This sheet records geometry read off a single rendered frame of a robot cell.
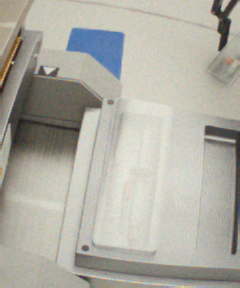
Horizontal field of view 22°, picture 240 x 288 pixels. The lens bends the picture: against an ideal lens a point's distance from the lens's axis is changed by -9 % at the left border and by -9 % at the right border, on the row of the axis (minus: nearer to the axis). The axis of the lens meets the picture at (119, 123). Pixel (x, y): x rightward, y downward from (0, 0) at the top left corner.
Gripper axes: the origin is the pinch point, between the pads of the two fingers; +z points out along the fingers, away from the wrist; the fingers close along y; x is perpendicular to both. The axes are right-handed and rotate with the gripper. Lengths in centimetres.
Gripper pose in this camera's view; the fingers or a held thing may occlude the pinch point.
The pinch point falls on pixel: (239, 45)
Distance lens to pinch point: 113.4
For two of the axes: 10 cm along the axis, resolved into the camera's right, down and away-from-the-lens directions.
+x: 5.5, -5.3, 6.4
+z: -1.1, 7.2, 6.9
